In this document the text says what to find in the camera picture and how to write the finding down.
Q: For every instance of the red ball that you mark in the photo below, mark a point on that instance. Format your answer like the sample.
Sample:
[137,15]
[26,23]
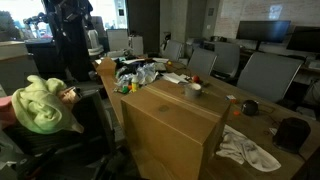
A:
[196,79]

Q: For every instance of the black monitor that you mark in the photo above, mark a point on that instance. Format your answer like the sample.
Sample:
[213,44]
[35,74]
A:
[264,31]
[305,38]

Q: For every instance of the grey chair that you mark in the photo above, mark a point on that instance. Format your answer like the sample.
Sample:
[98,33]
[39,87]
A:
[173,50]
[268,75]
[202,61]

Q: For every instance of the yellow-green towel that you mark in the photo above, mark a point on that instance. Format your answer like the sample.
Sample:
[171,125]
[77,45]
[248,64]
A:
[40,108]

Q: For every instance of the crumpled clear plastic bags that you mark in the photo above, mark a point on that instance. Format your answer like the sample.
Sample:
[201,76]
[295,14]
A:
[145,74]

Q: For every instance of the grey chair far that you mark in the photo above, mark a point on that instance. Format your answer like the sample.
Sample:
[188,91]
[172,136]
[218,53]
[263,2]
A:
[173,50]

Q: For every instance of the peach printed shirt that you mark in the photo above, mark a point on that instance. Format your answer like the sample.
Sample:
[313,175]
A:
[69,96]

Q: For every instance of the large cardboard box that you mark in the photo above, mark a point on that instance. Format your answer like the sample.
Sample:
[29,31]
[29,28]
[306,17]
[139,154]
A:
[171,136]

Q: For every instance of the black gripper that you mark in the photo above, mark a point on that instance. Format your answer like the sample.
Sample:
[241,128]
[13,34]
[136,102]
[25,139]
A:
[60,12]

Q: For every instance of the yellow glue bottle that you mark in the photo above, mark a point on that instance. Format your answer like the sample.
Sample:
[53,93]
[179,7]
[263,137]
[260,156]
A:
[135,83]

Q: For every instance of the small round black speaker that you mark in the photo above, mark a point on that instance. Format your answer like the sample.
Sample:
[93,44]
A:
[249,107]

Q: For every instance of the grey chair near right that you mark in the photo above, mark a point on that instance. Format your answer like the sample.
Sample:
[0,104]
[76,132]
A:
[268,75]

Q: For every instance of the grey chair middle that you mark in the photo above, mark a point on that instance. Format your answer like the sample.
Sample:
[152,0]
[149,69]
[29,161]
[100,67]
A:
[202,61]

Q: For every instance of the pink shirt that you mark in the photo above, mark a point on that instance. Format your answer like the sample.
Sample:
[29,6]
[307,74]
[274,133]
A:
[7,113]

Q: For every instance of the grey cloth on table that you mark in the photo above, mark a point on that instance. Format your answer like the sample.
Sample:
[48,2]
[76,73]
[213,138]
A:
[240,148]

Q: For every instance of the grey duct tape roll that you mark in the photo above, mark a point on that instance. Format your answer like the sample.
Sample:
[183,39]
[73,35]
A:
[193,90]

